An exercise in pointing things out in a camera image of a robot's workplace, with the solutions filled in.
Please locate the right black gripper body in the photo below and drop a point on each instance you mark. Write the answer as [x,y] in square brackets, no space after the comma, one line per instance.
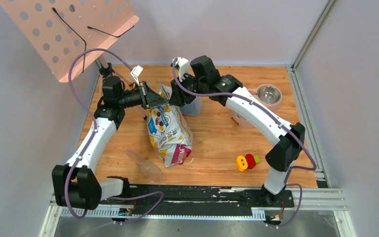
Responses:
[189,84]

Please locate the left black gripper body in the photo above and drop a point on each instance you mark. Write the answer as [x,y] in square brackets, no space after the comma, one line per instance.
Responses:
[144,95]

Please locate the pet food bag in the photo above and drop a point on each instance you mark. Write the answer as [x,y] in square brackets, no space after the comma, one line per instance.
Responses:
[169,134]

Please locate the clear plastic scoop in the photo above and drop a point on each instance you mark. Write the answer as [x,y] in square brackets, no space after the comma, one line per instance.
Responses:
[148,168]

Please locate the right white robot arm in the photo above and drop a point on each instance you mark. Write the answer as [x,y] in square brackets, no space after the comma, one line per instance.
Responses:
[200,78]

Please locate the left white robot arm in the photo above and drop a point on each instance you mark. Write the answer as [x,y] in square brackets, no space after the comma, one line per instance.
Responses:
[75,184]

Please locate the pink double pet bowl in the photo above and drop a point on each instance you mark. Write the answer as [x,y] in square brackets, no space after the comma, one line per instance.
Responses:
[268,95]

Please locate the translucent plastic container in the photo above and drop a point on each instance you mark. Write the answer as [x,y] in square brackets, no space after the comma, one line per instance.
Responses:
[192,109]

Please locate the colourful stacking toy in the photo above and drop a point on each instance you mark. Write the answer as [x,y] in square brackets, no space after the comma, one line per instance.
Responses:
[248,161]

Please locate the pink music stand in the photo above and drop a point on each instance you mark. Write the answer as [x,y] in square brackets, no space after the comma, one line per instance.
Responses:
[60,30]

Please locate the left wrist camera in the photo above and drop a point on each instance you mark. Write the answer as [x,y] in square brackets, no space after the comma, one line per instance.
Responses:
[135,72]

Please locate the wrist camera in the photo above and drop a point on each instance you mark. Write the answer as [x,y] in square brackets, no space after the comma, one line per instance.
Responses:
[183,66]
[135,72]

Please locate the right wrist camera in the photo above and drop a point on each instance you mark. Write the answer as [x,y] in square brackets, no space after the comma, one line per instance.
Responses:
[183,66]

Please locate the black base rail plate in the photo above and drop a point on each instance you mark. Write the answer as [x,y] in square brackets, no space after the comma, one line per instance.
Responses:
[210,200]

